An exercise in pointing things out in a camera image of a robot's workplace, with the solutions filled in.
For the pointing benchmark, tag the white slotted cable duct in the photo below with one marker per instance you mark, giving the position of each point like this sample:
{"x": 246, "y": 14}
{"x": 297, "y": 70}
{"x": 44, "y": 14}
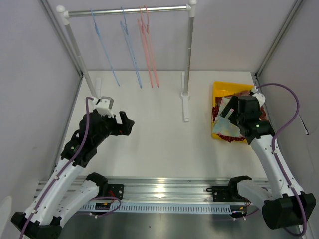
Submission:
{"x": 219, "y": 209}

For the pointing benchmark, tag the floral pastel skirt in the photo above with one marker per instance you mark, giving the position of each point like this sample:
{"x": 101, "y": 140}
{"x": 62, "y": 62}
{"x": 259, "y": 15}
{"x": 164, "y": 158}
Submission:
{"x": 223, "y": 127}

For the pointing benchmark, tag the yellow plastic tray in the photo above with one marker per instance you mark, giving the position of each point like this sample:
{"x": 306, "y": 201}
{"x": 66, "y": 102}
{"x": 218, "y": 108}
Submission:
{"x": 221, "y": 89}

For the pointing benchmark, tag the red polka dot cloth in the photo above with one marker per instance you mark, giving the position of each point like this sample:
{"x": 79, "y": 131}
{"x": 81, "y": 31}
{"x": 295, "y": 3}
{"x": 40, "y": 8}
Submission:
{"x": 266, "y": 128}

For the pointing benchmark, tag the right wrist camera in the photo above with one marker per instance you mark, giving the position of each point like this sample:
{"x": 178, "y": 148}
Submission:
{"x": 258, "y": 95}

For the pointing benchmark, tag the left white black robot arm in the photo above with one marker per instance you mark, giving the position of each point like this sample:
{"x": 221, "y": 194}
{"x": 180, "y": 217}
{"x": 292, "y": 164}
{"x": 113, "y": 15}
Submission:
{"x": 49, "y": 212}

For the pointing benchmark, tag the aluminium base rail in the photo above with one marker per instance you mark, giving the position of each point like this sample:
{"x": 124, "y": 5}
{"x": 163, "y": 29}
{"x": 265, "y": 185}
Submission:
{"x": 167, "y": 190}

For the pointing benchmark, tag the white metal clothes rack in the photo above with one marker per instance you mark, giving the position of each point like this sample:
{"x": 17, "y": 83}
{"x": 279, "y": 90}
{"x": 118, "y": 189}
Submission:
{"x": 190, "y": 8}

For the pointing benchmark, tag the blue wire hanger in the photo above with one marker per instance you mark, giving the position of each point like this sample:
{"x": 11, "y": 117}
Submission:
{"x": 104, "y": 47}
{"x": 124, "y": 28}

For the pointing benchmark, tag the pink wire hanger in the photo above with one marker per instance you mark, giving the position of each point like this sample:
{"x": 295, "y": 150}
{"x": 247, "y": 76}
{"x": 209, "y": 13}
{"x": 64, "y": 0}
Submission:
{"x": 145, "y": 46}
{"x": 150, "y": 49}

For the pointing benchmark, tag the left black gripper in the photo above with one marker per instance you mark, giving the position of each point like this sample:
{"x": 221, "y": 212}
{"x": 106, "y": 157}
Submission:
{"x": 123, "y": 129}

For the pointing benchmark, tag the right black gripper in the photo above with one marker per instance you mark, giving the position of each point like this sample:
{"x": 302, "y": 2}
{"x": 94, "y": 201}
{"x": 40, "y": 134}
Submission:
{"x": 233, "y": 104}

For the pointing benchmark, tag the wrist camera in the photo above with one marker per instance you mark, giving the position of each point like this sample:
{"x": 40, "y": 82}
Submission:
{"x": 258, "y": 95}
{"x": 104, "y": 106}

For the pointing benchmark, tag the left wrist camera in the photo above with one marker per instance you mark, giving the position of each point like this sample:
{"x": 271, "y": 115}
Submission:
{"x": 104, "y": 106}

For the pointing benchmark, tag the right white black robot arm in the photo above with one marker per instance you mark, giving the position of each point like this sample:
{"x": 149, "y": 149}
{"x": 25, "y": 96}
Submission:
{"x": 285, "y": 204}

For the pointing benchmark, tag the red plaid cloth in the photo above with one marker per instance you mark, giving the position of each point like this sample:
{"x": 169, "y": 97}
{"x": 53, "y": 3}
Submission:
{"x": 242, "y": 93}

